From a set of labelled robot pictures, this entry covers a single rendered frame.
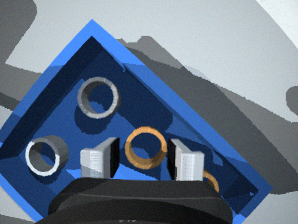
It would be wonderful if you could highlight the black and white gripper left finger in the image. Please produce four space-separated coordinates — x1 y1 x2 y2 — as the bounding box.
81 137 120 179

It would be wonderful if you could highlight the grey metal bushing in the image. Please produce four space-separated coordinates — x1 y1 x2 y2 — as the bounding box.
77 77 122 119
25 135 69 176

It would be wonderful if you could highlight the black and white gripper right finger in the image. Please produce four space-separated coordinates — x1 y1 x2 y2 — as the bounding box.
167 139 204 181

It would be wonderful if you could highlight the blue square crate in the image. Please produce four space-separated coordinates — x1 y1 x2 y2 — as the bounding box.
0 19 273 224

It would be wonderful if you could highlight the bronze bushing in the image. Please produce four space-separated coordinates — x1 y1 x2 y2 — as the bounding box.
203 169 219 192
125 126 167 169

